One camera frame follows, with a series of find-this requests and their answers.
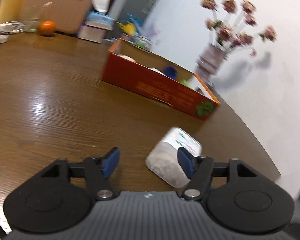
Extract clear cotton swab box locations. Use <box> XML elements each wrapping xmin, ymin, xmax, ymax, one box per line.
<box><xmin>145</xmin><ymin>127</ymin><xmax>202</xmax><ymax>189</ymax></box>

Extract blue round lid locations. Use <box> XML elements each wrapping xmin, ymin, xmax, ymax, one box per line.
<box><xmin>162</xmin><ymin>66</ymin><xmax>178</xmax><ymax>80</ymax></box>

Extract small white round jar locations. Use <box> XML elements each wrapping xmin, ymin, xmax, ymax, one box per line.
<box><xmin>0</xmin><ymin>35</ymin><xmax>9</xmax><ymax>44</ymax></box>

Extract green plastic bottle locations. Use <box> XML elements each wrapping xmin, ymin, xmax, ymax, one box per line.
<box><xmin>179</xmin><ymin>79</ymin><xmax>191</xmax><ymax>88</ymax></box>

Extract orange cardboard box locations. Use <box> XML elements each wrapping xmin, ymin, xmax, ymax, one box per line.
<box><xmin>102</xmin><ymin>39</ymin><xmax>220</xmax><ymax>120</ymax></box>

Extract pink ceramic vase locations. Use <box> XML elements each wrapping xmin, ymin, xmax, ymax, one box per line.
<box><xmin>195</xmin><ymin>43</ymin><xmax>226</xmax><ymax>83</ymax></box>

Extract dried pink roses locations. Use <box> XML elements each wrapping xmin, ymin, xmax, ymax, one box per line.
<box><xmin>200</xmin><ymin>0</ymin><xmax>277</xmax><ymax>60</ymax></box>

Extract orange fruit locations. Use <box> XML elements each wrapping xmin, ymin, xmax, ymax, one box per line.
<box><xmin>38</xmin><ymin>21</ymin><xmax>56</xmax><ymax>36</ymax></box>

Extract blue tissue pack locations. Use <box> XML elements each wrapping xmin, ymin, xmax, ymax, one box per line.
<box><xmin>85</xmin><ymin>0</ymin><xmax>114</xmax><ymax>30</ymax></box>

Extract yellow watering can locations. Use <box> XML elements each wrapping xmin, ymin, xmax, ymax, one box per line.
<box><xmin>117</xmin><ymin>22</ymin><xmax>136</xmax><ymax>36</ymax></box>

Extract clear drinking glass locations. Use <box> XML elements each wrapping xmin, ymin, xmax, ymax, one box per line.
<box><xmin>21</xmin><ymin>2</ymin><xmax>52</xmax><ymax>33</ymax></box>

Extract pink ribbed suitcase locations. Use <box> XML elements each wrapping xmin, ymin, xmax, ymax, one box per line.
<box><xmin>20</xmin><ymin>0</ymin><xmax>92</xmax><ymax>34</ymax></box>

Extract grey refrigerator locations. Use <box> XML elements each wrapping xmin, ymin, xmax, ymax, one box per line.
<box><xmin>117</xmin><ymin>0</ymin><xmax>157</xmax><ymax>26</ymax></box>

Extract white charger and cable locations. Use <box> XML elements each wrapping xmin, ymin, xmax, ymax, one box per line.
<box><xmin>0</xmin><ymin>21</ymin><xmax>26</xmax><ymax>35</ymax></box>

